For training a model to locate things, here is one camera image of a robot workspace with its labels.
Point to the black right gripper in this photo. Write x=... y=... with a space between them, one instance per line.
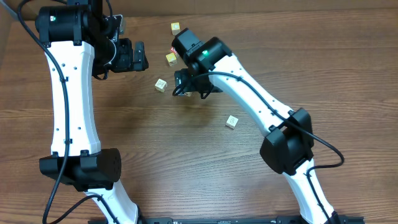
x=181 y=81

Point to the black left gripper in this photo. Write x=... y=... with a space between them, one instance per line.
x=137 y=57

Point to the green-sided wooden picture block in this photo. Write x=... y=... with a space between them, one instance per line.
x=232 y=122

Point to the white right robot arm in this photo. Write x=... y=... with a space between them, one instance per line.
x=212 y=67

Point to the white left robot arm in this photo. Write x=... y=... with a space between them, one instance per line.
x=82 y=44

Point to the plain wooden picture block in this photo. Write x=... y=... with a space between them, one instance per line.
x=161 y=85

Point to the yellow wooden block left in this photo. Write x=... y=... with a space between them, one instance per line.
x=171 y=59

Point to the yellow wooden block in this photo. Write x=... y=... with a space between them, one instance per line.
x=175 y=28
x=171 y=59

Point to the red block letter C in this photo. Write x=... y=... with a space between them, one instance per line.
x=172 y=49

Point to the far yellow wooden block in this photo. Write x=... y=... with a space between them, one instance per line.
x=175 y=28

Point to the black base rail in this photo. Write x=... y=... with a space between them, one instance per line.
x=277 y=220

